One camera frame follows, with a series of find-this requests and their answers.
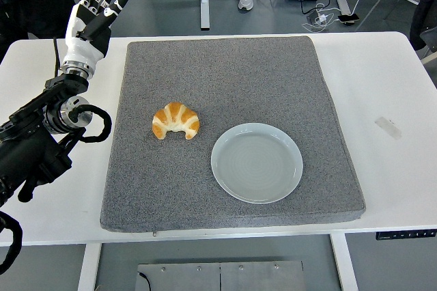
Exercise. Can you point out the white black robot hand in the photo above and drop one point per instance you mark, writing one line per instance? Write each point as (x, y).
(82, 50)

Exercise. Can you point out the golden croissant bread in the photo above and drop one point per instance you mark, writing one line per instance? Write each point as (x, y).
(175, 115)

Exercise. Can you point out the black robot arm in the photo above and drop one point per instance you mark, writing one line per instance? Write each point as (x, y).
(30, 154)

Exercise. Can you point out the pale grey round plate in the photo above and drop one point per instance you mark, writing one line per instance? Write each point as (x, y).
(256, 164)

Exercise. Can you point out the grey metal plate with screws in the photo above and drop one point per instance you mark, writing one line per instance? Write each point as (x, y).
(184, 277)

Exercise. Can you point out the grey fabric mat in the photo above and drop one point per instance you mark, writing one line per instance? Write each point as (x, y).
(222, 76)

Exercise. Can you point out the white table leg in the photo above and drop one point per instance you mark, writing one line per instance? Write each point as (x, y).
(89, 267)
(343, 263)

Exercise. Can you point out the black smartphone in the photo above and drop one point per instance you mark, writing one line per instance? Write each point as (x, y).
(348, 17)

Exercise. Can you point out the clear tape strip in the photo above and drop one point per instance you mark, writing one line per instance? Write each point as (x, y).
(388, 128)

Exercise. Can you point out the black jacket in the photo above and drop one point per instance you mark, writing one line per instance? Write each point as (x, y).
(425, 21)

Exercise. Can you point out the grey chair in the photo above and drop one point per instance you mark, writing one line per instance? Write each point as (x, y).
(432, 36)

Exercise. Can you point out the black table control panel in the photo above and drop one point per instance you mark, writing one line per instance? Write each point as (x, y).
(406, 235)

